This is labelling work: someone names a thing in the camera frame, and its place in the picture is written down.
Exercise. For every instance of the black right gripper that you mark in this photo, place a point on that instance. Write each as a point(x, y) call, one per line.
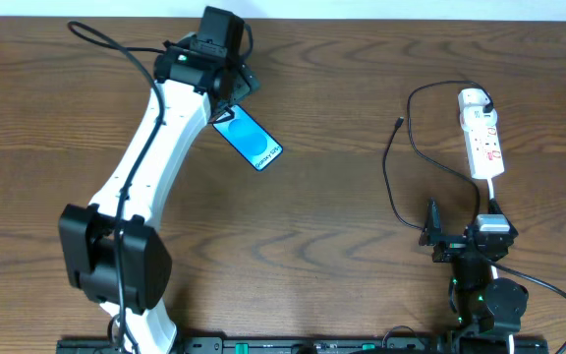
point(453, 243)

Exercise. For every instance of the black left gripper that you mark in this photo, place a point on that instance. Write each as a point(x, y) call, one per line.
point(239, 86)

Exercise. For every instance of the blue screen smartphone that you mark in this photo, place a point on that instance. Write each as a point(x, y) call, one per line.
point(249, 139)

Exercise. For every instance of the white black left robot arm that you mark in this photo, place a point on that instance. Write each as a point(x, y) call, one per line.
point(111, 247)

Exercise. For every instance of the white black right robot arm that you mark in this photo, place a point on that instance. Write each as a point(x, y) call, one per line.
point(489, 307)

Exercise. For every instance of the white usb charger plug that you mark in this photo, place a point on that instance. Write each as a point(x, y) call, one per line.
point(474, 118)

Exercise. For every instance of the white power strip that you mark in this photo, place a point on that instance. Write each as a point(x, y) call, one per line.
point(483, 146)

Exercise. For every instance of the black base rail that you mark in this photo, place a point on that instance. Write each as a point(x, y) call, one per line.
point(393, 344)

